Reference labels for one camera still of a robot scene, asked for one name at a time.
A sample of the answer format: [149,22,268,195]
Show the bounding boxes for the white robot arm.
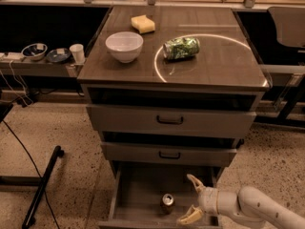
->
[177,174,305,229]

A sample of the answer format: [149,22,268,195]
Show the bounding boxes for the white power strip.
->
[0,52,24,61]

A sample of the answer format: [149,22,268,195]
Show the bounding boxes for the bottom open drawer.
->
[98,162,222,229]

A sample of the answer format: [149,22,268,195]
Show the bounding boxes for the yellow sponge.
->
[131,15,155,34]

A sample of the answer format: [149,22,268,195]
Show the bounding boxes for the grey drawer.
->
[102,142,236,167]
[87,105,256,138]

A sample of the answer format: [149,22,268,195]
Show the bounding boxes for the top grey drawer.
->
[87,105,256,138]

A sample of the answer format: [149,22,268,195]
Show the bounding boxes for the black stand leg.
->
[22,146,65,229]

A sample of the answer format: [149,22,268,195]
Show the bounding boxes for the black cable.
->
[1,119,61,229]

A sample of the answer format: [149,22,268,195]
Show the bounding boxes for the middle grey drawer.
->
[102,142,236,167]

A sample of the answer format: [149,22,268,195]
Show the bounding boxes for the dark blue bowl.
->
[46,48,71,63]

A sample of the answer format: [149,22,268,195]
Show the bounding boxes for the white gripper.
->
[177,174,218,225]

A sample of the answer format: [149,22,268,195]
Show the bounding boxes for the silver bowl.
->
[21,43,48,61]

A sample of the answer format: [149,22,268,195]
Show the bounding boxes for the white bowl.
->
[105,31,144,63]

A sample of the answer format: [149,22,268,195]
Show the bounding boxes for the green soda can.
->
[163,36,200,60]

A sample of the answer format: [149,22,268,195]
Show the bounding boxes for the white paper cup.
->
[70,44,85,64]

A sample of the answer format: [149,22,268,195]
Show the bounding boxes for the grey drawer cabinet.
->
[76,5,270,229]

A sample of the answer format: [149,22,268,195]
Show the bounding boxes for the orange soda can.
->
[160,194,175,215]

